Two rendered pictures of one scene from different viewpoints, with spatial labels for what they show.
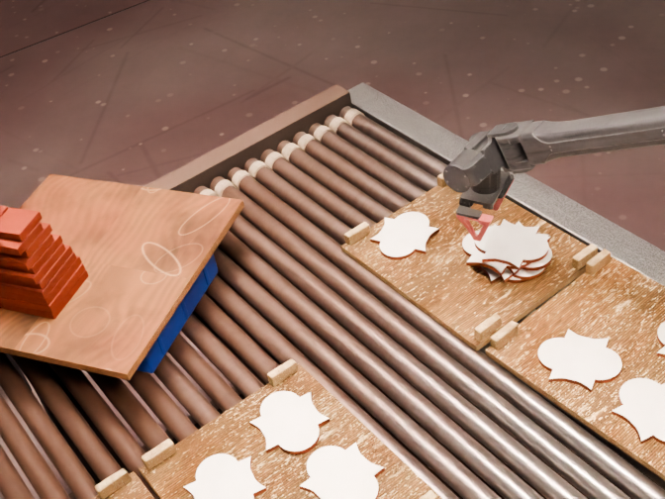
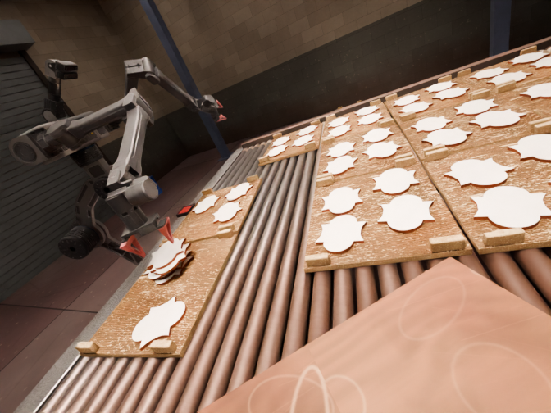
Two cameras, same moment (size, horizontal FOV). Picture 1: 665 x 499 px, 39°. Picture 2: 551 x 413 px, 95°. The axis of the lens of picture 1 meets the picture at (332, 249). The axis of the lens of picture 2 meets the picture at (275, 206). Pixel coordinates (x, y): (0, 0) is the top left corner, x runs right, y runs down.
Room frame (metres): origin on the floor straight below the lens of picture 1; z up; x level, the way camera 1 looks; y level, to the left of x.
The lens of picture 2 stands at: (1.49, 0.49, 1.38)
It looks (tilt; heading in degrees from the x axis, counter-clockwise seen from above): 28 degrees down; 235
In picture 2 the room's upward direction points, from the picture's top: 25 degrees counter-clockwise
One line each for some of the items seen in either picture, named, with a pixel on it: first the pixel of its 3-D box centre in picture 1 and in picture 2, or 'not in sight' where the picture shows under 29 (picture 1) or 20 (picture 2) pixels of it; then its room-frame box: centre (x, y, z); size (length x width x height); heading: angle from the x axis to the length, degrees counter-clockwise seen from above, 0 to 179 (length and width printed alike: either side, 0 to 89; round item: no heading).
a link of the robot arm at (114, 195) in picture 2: (483, 152); (123, 201); (1.39, -0.30, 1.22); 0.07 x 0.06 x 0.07; 135
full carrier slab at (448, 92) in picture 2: not in sight; (427, 97); (0.06, 0.04, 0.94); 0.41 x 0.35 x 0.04; 31
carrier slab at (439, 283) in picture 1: (467, 252); (170, 287); (1.44, -0.27, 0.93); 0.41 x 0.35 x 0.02; 31
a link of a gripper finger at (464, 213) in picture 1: (479, 217); (161, 233); (1.37, -0.29, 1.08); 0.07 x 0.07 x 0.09; 56
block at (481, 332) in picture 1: (487, 327); (225, 233); (1.21, -0.26, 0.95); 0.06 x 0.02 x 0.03; 121
